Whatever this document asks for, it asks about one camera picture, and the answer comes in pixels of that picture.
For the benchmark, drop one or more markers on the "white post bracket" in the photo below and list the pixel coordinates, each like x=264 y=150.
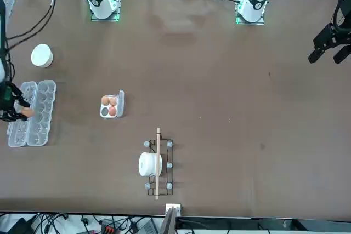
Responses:
x=177 y=207

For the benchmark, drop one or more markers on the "white four-slot egg tray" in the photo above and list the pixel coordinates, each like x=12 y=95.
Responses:
x=108 y=116

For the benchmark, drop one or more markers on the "white paper cup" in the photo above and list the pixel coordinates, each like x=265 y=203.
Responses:
x=41 y=56

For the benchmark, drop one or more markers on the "aluminium camera post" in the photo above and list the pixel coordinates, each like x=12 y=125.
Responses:
x=168 y=223

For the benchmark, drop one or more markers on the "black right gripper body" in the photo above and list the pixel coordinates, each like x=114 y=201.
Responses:
x=6 y=97

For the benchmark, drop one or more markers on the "grey power adapter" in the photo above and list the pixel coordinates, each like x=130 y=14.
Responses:
x=149 y=228

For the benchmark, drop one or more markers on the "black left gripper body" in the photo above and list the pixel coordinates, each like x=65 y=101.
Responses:
x=345 y=12

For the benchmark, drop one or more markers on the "transparent twelve-slot egg tray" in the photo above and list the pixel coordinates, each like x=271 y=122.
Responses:
x=41 y=135

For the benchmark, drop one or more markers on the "red and black connector box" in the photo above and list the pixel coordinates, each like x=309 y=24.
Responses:
x=108 y=229

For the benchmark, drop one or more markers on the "brown egg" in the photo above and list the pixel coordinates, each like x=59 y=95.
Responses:
x=113 y=100
x=28 y=112
x=112 y=110
x=105 y=99

